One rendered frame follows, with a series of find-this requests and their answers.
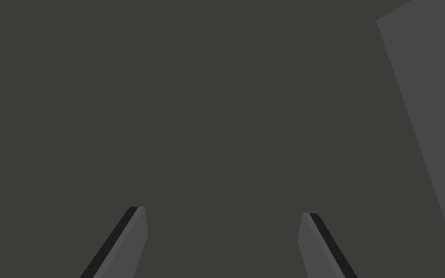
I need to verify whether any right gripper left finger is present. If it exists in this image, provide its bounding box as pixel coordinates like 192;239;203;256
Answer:
80;206;149;278

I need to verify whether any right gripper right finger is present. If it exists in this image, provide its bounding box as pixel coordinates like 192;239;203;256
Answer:
297;212;359;278

